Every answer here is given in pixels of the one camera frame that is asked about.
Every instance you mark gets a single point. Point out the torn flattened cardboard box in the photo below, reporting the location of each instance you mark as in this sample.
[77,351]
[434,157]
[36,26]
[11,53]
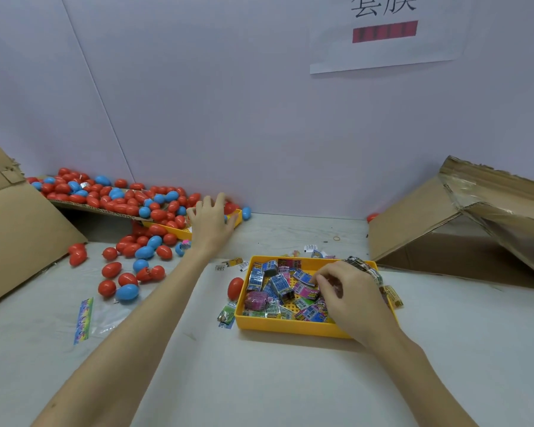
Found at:
[409,218]

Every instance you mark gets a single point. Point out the person's right hand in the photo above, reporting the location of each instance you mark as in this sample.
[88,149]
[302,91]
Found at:
[360,302]

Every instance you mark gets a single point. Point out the person's left forearm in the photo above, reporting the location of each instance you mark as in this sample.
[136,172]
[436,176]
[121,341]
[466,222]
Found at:
[116,356]

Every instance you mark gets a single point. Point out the yellow tray under eggs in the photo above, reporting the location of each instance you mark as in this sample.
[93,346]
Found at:
[240,218]

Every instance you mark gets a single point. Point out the clear bag with coloured label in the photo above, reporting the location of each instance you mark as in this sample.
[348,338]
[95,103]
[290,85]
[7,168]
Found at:
[93,317]

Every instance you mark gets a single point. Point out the white paper sign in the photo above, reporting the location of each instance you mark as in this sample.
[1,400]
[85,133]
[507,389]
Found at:
[392,44]

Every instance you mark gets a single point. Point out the yellow plastic tray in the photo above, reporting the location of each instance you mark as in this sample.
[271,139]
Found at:
[285,326]

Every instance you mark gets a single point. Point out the tall brown cardboard box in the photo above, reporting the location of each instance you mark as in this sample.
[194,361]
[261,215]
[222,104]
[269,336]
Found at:
[18,235]

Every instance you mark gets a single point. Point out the brown cardboard sheet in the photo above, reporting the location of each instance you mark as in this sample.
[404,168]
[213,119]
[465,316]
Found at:
[80,209]

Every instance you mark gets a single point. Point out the pile of plastic eggs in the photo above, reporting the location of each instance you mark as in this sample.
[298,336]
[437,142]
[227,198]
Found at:
[116,195]

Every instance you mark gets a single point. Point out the yellow label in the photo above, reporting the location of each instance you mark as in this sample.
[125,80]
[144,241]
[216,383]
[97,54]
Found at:
[392,296]

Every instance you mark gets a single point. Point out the person's left hand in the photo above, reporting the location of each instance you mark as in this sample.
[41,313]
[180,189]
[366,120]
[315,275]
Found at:
[209,228]

